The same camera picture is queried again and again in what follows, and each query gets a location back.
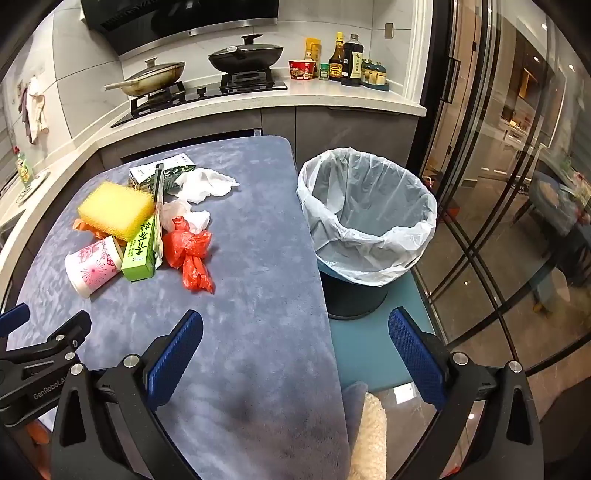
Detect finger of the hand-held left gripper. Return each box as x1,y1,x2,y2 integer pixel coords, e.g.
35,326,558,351
0,310,93,370
0,304,31,343

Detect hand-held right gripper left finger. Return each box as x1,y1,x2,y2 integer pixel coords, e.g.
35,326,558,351
51,310,204,480

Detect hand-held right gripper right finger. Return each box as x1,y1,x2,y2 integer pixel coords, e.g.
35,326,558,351
383,307,546,480

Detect pink patterned paper cup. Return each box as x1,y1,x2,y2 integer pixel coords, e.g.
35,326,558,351
65,235,123,297

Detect green carton box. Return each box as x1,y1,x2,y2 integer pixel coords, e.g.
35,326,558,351
121,217,165,282

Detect red plastic bag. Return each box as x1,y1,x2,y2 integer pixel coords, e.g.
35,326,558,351
163,216,216,294

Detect orange plastic bag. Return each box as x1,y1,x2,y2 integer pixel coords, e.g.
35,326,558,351
73,217,127,244

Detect yellow sponge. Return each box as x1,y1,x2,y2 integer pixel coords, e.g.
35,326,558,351
78,181,156,237

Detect white plastic bag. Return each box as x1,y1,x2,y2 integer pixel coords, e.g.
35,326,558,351
159,199,212,235

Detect trash bin with white liner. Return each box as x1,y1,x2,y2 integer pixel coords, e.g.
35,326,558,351
297,148,438,321

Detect white tissue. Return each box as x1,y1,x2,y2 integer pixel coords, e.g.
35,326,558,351
174,168,241,205

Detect green and white snack packet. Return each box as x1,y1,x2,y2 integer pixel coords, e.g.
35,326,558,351
128,152,197,271

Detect teal stool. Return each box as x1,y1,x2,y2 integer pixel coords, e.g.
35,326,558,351
329,272,439,388

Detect kitchen sink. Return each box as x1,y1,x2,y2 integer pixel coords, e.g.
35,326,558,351
0,210,25,246

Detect blue-grey plush blanket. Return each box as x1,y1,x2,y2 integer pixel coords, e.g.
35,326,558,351
7,135,370,480

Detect cream fleece cloth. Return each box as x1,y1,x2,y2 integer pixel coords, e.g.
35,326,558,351
348,392,389,480

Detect white plate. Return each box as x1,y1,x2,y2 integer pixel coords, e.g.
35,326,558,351
16,168,51,204

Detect green dish soap bottle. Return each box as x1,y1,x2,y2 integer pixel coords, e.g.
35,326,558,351
14,148,30,185

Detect glass sliding door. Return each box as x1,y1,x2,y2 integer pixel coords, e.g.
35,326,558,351
434,0,591,416

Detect hanging kitchen towels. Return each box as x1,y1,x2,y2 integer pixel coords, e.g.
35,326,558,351
18,76,49,144

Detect grey kitchen cabinet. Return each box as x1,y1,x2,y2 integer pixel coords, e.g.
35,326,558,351
99,106,422,172

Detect black gas stove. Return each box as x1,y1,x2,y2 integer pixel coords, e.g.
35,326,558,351
111,69,289,128

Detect beige wok with lid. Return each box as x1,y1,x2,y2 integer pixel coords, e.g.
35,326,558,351
104,56,186,97

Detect spice jar set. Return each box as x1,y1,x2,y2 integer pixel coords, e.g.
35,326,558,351
362,59,389,90

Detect dark soy sauce bottle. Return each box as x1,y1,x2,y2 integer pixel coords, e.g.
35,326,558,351
342,34,365,88

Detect yellow-cap sauce bottle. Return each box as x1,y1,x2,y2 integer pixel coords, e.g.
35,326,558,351
329,32,346,83

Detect black wok with lid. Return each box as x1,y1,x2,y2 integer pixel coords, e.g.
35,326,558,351
208,34,283,75

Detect red instant noodle cup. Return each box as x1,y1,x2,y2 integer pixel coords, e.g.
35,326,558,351
289,59,317,82

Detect black range hood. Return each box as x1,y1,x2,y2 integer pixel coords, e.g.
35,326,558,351
81,0,280,36

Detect black door handle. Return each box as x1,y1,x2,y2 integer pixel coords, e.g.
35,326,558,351
441,0,463,103

